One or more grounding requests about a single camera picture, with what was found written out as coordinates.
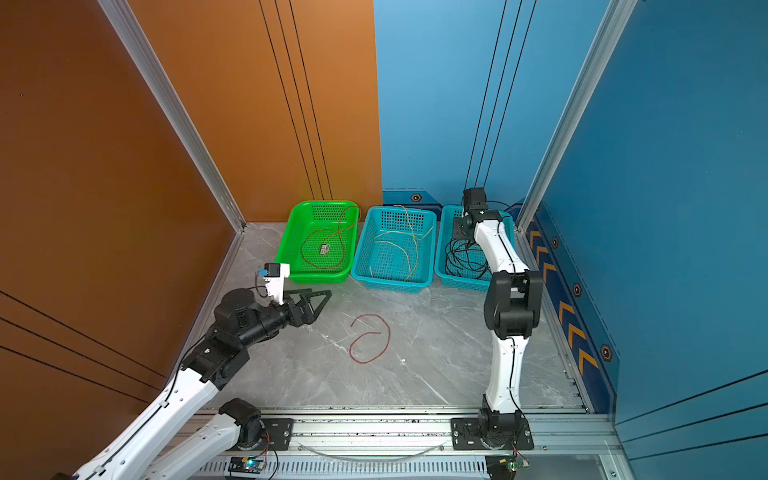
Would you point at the aluminium corner frame post left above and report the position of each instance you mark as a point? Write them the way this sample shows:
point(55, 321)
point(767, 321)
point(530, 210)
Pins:
point(126, 25)

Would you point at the right teal plastic basket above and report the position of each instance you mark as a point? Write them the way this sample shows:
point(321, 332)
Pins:
point(471, 265)

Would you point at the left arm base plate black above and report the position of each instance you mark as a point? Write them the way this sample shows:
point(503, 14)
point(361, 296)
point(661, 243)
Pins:
point(273, 433)

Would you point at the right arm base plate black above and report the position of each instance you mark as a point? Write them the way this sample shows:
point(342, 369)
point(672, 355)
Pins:
point(467, 434)

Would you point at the teal plastic basket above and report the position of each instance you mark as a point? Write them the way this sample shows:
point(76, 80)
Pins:
point(396, 250)
point(471, 265)

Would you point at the middle teal plastic basket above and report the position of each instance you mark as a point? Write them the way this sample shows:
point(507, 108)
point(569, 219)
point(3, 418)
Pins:
point(396, 250)

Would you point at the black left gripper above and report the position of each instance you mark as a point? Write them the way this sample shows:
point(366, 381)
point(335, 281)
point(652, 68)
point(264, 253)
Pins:
point(306, 316)

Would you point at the aluminium corner frame post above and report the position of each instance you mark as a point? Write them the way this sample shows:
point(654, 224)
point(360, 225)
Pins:
point(608, 34)
point(126, 25)

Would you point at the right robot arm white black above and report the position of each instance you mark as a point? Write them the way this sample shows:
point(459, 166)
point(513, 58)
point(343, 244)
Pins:
point(512, 310)

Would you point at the green plastic basket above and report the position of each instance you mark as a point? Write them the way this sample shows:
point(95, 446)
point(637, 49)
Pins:
point(312, 223)

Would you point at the green circuit board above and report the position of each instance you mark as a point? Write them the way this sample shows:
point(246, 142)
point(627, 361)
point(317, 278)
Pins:
point(246, 465)
point(505, 467)

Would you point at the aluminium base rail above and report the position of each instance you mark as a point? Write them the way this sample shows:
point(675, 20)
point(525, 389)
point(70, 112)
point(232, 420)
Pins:
point(415, 443)

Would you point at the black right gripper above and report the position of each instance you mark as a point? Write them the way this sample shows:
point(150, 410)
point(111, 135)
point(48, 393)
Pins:
point(457, 233)

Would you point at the left green circuit board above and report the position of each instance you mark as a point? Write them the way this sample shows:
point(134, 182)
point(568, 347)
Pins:
point(246, 465)

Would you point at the right green circuit board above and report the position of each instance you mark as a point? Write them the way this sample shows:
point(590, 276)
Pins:
point(505, 467)

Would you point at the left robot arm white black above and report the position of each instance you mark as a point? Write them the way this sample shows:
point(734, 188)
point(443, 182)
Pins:
point(141, 451)

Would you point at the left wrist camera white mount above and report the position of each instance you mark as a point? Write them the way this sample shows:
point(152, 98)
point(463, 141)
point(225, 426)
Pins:
point(270, 281)

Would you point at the aluminium corner frame post right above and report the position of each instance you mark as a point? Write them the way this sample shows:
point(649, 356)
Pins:
point(608, 34)

